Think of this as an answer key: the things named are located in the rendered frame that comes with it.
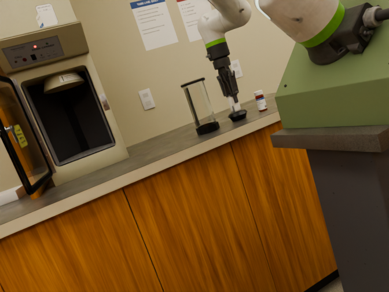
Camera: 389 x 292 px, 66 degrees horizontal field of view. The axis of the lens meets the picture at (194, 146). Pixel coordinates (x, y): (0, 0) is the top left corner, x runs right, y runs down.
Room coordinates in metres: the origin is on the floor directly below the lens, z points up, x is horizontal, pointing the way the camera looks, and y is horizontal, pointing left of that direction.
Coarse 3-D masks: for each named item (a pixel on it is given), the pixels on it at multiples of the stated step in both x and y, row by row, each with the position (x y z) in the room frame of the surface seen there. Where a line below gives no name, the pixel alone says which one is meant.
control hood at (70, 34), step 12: (60, 24) 1.18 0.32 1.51; (72, 24) 1.19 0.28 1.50; (12, 36) 1.12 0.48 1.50; (24, 36) 1.14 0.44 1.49; (36, 36) 1.16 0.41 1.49; (48, 36) 1.18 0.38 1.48; (60, 36) 1.20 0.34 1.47; (72, 36) 1.22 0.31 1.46; (84, 36) 1.24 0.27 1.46; (0, 48) 1.12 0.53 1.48; (72, 48) 1.24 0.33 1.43; (84, 48) 1.27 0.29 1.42; (0, 60) 1.15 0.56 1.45; (48, 60) 1.23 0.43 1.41
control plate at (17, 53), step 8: (40, 40) 1.17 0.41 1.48; (48, 40) 1.18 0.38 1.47; (56, 40) 1.20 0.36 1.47; (8, 48) 1.14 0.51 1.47; (16, 48) 1.15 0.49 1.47; (24, 48) 1.16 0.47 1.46; (32, 48) 1.17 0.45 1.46; (40, 48) 1.19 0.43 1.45; (48, 48) 1.20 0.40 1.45; (56, 48) 1.21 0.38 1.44; (8, 56) 1.15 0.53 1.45; (16, 56) 1.16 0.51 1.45; (24, 56) 1.18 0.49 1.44; (40, 56) 1.20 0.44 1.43; (48, 56) 1.22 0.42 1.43; (56, 56) 1.23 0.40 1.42; (16, 64) 1.18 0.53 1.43; (24, 64) 1.20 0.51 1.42
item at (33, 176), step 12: (0, 84) 1.06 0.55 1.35; (0, 96) 1.01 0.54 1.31; (12, 96) 1.12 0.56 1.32; (0, 108) 0.96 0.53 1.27; (12, 108) 1.07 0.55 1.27; (12, 120) 1.02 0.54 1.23; (24, 120) 1.14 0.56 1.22; (0, 132) 0.89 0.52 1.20; (24, 132) 1.08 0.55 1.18; (12, 144) 0.93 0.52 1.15; (24, 144) 1.03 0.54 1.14; (36, 144) 1.16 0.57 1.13; (12, 156) 0.89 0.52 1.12; (24, 156) 0.98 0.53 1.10; (36, 156) 1.10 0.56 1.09; (24, 168) 0.94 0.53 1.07; (36, 168) 1.04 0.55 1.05; (36, 180) 0.99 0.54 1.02
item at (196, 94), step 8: (184, 88) 1.28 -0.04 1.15; (192, 88) 1.25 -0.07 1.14; (200, 88) 1.25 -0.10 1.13; (192, 96) 1.25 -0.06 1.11; (200, 96) 1.25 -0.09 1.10; (208, 96) 1.29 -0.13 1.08; (192, 104) 1.26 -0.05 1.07; (200, 104) 1.25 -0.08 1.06; (208, 104) 1.26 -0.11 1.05; (192, 112) 1.28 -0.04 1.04; (200, 112) 1.25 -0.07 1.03; (208, 112) 1.25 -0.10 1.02; (200, 120) 1.25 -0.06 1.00; (208, 120) 1.25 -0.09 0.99
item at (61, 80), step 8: (64, 72) 1.30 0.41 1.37; (72, 72) 1.33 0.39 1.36; (48, 80) 1.29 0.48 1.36; (56, 80) 1.28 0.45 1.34; (64, 80) 1.28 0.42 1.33; (72, 80) 1.30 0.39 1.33; (80, 80) 1.33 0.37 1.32; (48, 88) 1.28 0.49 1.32; (56, 88) 1.41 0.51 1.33; (64, 88) 1.43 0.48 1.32
